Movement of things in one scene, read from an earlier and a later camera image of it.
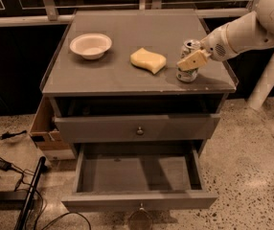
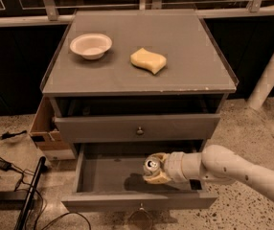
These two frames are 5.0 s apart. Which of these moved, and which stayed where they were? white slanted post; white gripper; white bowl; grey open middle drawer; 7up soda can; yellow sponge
Moved: white gripper; 7up soda can
Stayed: yellow sponge; white slanted post; grey open middle drawer; white bowl
